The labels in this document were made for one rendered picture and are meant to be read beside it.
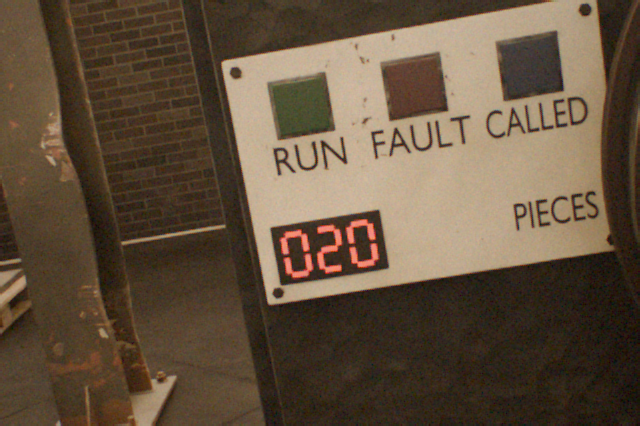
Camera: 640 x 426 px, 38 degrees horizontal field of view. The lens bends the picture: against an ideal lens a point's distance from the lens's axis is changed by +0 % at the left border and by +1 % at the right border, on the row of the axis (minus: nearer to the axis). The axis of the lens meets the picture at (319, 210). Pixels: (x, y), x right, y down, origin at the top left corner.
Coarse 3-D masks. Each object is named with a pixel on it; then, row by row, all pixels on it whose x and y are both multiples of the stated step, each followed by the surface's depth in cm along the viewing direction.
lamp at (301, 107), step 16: (304, 80) 65; (320, 80) 65; (288, 96) 65; (304, 96) 65; (320, 96) 65; (288, 112) 65; (304, 112) 65; (320, 112) 65; (288, 128) 66; (304, 128) 66; (320, 128) 66
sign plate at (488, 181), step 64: (576, 0) 64; (256, 64) 65; (320, 64) 65; (384, 64) 65; (448, 64) 65; (576, 64) 65; (256, 128) 66; (384, 128) 66; (448, 128) 66; (512, 128) 66; (576, 128) 65; (256, 192) 67; (320, 192) 67; (384, 192) 67; (448, 192) 67; (512, 192) 66; (576, 192) 66; (384, 256) 67; (448, 256) 68; (512, 256) 67
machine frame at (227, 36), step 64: (192, 0) 75; (256, 0) 67; (320, 0) 66; (384, 0) 66; (448, 0) 66; (512, 0) 66; (192, 64) 77; (256, 256) 70; (576, 256) 69; (256, 320) 80; (320, 320) 71; (384, 320) 71; (448, 320) 71; (512, 320) 70; (576, 320) 70; (320, 384) 72; (384, 384) 72; (448, 384) 72; (512, 384) 71; (576, 384) 71
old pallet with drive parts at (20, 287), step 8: (24, 280) 549; (8, 288) 534; (16, 288) 530; (24, 288) 550; (0, 296) 517; (8, 296) 514; (24, 296) 551; (0, 304) 500; (8, 304) 510; (24, 304) 543; (0, 312) 499; (8, 312) 509; (16, 312) 527; (24, 312) 533; (0, 320) 499; (8, 320) 507; (0, 328) 498
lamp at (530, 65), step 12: (552, 36) 64; (504, 48) 64; (516, 48) 64; (528, 48) 64; (540, 48) 64; (552, 48) 64; (504, 60) 64; (516, 60) 64; (528, 60) 64; (540, 60) 64; (552, 60) 64; (516, 72) 64; (528, 72) 64; (540, 72) 64; (552, 72) 64; (516, 84) 64; (528, 84) 64; (540, 84) 64; (552, 84) 64
